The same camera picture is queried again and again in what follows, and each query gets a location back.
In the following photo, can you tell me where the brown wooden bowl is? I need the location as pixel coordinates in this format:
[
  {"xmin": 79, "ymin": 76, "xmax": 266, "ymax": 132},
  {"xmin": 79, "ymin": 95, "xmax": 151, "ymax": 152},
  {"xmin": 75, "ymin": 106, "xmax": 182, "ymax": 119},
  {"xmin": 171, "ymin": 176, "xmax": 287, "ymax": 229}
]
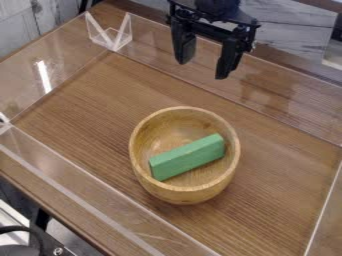
[{"xmin": 128, "ymin": 106, "xmax": 240, "ymax": 205}]

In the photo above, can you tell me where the black table leg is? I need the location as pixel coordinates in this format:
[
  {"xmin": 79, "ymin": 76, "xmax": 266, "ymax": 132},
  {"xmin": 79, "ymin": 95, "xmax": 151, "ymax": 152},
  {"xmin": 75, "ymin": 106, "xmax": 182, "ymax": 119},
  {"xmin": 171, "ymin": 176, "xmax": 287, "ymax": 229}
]
[{"xmin": 31, "ymin": 208, "xmax": 52, "ymax": 231}]

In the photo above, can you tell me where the green rectangular block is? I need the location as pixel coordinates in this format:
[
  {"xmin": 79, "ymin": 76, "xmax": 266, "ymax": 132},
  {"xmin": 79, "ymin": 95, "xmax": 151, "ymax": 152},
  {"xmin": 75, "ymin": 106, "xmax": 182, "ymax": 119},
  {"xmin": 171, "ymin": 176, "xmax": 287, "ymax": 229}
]
[{"xmin": 148, "ymin": 134, "xmax": 226, "ymax": 181}]

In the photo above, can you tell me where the clear acrylic corner bracket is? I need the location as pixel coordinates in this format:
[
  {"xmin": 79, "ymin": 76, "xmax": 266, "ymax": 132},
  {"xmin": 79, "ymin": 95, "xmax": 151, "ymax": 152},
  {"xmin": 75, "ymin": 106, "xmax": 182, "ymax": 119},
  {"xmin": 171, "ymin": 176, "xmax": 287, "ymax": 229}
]
[{"xmin": 84, "ymin": 12, "xmax": 132, "ymax": 52}]

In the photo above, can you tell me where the black cable bottom left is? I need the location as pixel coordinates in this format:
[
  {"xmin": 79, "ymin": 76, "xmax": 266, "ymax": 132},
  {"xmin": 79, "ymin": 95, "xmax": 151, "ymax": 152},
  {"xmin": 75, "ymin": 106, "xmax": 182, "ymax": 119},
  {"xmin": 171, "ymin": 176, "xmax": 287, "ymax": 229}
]
[{"xmin": 0, "ymin": 225, "xmax": 48, "ymax": 256}]

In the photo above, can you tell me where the black metal base plate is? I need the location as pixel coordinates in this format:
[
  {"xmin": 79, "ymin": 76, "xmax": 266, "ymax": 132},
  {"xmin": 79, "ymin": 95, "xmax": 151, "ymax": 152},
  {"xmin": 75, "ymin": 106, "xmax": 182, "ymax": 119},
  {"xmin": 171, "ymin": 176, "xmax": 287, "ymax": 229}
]
[{"xmin": 25, "ymin": 229, "xmax": 77, "ymax": 256}]

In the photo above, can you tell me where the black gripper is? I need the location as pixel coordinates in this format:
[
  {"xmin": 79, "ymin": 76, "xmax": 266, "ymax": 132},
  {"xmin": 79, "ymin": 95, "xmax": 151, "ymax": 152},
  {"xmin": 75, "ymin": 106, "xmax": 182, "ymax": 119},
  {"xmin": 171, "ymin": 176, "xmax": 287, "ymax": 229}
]
[{"xmin": 167, "ymin": 0, "xmax": 260, "ymax": 79}]

